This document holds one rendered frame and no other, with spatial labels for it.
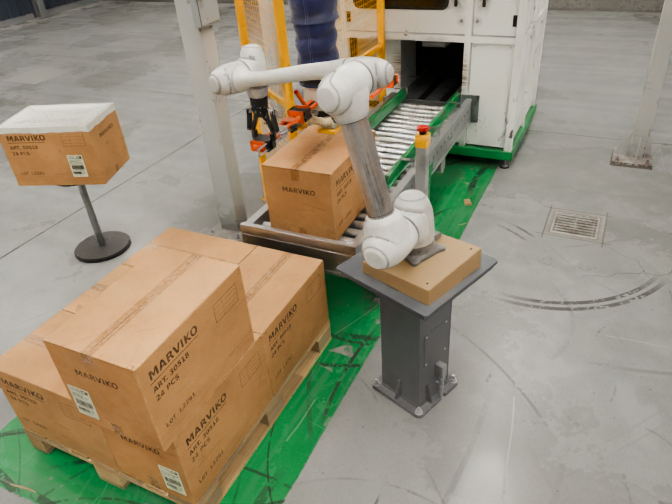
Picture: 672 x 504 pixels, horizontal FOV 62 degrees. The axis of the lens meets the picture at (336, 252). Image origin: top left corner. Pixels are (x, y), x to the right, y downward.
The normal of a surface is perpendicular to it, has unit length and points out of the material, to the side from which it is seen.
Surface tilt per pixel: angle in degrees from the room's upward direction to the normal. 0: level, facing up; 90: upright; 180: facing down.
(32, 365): 0
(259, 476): 0
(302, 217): 90
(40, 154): 90
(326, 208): 90
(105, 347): 0
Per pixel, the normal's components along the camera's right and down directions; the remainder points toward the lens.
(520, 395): -0.07, -0.83
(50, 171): -0.09, 0.56
